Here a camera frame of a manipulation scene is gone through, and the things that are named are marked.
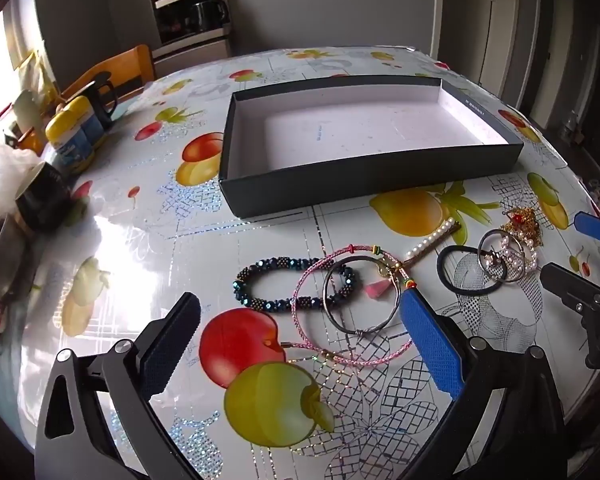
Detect silver hoop bangle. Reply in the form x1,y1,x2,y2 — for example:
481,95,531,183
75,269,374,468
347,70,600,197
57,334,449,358
477,229,528,283

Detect pink cord bracelet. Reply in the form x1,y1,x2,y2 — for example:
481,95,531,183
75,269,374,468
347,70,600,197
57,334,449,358
291,243,413,366

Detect orange jar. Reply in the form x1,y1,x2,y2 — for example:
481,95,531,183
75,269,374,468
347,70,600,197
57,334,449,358
19,127,47,157

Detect pearl bracelet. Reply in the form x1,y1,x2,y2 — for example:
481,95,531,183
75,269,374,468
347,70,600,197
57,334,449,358
482,237,540,276

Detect white plastic bag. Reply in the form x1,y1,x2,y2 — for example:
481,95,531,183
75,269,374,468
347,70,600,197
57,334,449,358
0,140,41,211

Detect white door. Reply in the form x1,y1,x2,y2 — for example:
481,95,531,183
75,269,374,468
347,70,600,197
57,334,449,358
472,0,541,101

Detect dark round jar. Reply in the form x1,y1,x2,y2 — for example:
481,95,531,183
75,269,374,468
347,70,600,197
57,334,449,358
15,161,73,233

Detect black box with white inside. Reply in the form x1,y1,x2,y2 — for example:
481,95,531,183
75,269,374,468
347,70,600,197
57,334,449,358
218,74,525,219

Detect yellow-lid bottle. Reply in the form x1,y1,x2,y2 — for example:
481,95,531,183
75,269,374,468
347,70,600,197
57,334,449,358
45,110,97,171
67,95,110,147

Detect thin dark metal bangle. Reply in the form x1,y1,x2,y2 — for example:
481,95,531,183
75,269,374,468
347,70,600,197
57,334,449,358
324,255,400,335

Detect glass jar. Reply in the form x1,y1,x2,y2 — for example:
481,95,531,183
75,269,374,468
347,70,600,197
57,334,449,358
0,215,33,301

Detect black hair tie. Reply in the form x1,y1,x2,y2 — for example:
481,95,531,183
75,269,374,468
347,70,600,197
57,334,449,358
436,245,518,297

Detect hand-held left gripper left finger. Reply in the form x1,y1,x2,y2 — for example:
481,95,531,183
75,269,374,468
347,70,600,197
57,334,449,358
34,291,203,480

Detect black mug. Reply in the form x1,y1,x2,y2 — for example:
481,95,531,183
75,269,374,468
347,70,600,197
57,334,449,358
82,72,120,128

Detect black coffee machine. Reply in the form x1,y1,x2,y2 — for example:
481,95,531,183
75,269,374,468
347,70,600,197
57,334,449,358
152,0,231,46

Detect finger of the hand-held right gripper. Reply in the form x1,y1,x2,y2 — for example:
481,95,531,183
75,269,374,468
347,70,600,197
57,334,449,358
574,212,600,248
539,262,600,370

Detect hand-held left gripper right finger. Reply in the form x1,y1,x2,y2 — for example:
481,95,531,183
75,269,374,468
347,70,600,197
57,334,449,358
399,291,568,480

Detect yellow bag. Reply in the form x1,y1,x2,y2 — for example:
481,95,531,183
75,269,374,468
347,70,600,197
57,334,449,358
15,50,56,101

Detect grey cabinet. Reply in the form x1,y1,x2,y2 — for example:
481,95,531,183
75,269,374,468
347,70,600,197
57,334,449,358
151,30,232,79

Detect wooden chair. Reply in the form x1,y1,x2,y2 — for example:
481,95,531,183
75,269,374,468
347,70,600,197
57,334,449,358
60,44,156,106

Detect gold and red necklace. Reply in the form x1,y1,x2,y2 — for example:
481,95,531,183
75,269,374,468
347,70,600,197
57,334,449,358
500,207,545,248

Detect fruit printed tablecloth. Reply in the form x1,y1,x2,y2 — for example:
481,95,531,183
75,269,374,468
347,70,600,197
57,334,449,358
0,45,598,480

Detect pearl hair clip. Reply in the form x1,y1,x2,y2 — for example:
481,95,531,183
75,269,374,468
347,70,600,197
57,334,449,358
402,218,462,267

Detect window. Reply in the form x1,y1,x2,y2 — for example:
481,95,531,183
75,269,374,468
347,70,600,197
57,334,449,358
0,7,38,111

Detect blue beaded bracelet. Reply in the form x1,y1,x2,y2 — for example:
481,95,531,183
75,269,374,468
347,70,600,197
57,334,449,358
235,256,362,311

